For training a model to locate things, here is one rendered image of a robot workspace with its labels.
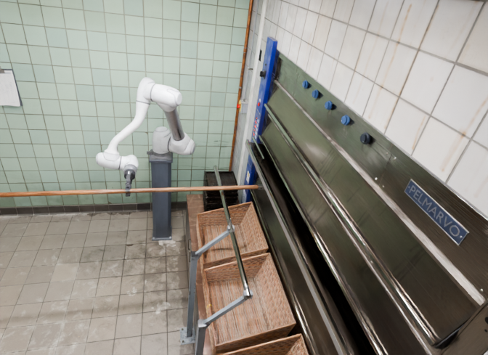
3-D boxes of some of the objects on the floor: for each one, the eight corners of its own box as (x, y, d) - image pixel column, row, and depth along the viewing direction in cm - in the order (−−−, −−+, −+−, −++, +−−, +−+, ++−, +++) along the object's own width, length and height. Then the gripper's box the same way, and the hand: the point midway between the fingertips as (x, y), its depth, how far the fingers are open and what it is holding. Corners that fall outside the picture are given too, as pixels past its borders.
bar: (208, 263, 320) (218, 165, 257) (230, 407, 218) (255, 303, 155) (176, 266, 313) (179, 165, 250) (184, 417, 210) (191, 311, 147)
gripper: (134, 164, 225) (133, 184, 206) (136, 182, 233) (133, 202, 214) (123, 164, 223) (120, 184, 204) (125, 182, 231) (122, 203, 212)
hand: (128, 190), depth 212 cm, fingers closed on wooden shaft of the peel, 3 cm apart
